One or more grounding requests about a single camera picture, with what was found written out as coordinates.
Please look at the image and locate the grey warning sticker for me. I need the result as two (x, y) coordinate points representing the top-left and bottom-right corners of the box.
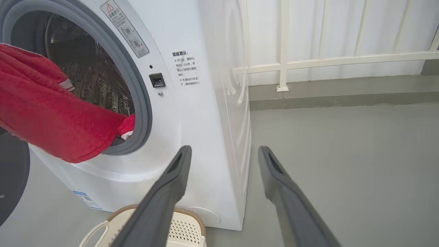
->
(100, 0), (150, 58)

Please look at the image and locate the blue energy label sticker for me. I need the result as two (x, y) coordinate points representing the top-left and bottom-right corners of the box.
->
(72, 191), (103, 210)

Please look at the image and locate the black glass washing machine door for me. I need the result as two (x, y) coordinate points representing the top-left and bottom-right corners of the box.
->
(0, 129), (31, 227)

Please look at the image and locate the steel washing drum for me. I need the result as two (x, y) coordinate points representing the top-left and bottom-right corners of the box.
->
(10, 10), (135, 117)

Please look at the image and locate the black door latch socket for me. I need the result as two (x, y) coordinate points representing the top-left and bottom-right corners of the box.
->
(149, 73), (166, 88)

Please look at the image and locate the grey rubber door gasket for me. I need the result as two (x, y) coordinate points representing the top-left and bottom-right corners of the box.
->
(0, 0), (153, 155)

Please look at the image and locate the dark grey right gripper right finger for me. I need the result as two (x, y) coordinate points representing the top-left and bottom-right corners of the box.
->
(258, 146), (342, 247)

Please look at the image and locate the cream perforated laundry basket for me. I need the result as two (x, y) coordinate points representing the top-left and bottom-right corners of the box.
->
(79, 204), (207, 247)

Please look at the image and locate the red garment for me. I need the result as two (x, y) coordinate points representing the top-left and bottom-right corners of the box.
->
(0, 44), (136, 163)

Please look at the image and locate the round white filter cover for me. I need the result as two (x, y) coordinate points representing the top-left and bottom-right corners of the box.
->
(187, 206), (221, 227)

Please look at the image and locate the white metal railing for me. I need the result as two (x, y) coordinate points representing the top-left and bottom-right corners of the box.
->
(233, 0), (439, 92)

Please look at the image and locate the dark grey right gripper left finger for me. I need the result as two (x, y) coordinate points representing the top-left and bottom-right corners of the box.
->
(110, 145), (192, 247)

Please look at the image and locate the printed text notice sticker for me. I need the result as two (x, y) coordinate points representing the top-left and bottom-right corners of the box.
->
(171, 50), (200, 87)

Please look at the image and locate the white washing machine body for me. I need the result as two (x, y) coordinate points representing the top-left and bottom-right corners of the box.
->
(0, 0), (252, 231)

